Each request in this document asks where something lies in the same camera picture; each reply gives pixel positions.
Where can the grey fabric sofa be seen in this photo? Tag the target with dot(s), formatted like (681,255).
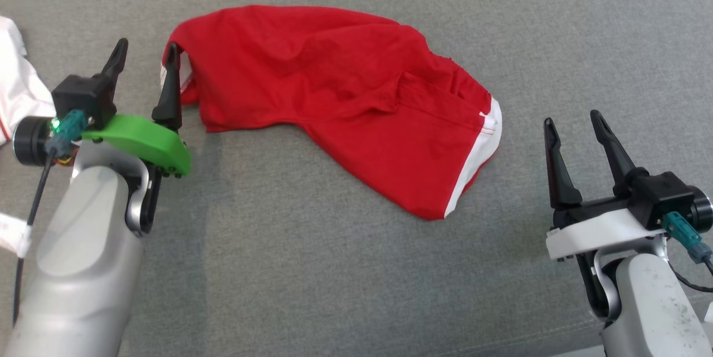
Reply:
(312,279)

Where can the red shorts white trim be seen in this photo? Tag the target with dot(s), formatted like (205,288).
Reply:
(334,89)

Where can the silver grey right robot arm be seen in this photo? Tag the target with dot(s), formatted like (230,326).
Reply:
(652,301)

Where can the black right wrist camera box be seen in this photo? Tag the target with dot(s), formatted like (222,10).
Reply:
(663,195)

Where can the red jersey white sleeves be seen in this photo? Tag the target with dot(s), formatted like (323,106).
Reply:
(19,89)

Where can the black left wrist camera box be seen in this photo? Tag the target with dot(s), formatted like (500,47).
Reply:
(83,95)

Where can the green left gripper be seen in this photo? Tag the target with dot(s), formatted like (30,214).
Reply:
(150,140)

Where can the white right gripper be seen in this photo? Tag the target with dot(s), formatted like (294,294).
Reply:
(596,231)

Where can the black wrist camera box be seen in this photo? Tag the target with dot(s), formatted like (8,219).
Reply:
(83,95)
(663,195)

